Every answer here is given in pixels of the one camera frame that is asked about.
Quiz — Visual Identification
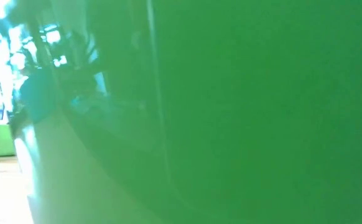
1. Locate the green plastic mini bowl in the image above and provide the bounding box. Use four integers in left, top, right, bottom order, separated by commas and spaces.
0, 0, 362, 224

